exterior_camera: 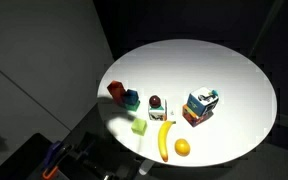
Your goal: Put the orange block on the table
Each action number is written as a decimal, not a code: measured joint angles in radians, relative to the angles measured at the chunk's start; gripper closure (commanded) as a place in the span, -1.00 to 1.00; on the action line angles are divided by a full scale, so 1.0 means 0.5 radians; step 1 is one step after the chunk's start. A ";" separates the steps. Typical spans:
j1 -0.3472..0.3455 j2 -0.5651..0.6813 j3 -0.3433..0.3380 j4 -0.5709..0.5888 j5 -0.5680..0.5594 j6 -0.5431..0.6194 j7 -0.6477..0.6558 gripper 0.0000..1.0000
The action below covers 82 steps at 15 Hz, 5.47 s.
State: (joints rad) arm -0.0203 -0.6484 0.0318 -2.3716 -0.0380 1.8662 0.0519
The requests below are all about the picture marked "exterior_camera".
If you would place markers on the orange block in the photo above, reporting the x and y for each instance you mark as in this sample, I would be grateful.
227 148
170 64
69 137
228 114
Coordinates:
116 90

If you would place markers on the blue block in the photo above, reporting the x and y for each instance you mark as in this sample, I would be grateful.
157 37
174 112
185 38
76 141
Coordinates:
130 97

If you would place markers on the teal green block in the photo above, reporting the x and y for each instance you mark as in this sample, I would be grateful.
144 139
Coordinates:
132 107

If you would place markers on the magenta block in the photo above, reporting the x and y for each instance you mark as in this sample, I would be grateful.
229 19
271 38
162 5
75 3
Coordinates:
120 102

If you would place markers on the light green block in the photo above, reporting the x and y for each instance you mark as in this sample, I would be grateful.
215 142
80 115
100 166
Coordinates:
139 126

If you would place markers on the dark red ball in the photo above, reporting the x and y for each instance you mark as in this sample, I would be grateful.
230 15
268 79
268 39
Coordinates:
155 101

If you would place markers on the yellow banana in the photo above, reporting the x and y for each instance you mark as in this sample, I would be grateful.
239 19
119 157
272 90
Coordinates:
162 139

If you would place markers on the orange colourful picture cube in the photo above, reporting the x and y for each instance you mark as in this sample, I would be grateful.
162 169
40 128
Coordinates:
192 118

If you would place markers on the orange fruit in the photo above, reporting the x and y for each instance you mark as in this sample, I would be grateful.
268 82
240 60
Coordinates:
182 147

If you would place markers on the white table leg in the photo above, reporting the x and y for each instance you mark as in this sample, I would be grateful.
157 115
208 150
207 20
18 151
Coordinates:
145 166

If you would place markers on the black perforated equipment cart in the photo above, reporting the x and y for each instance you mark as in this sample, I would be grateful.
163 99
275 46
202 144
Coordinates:
79 164

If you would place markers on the purple clamp with orange tip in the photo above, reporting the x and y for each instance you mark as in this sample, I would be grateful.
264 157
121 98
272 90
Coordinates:
55 154

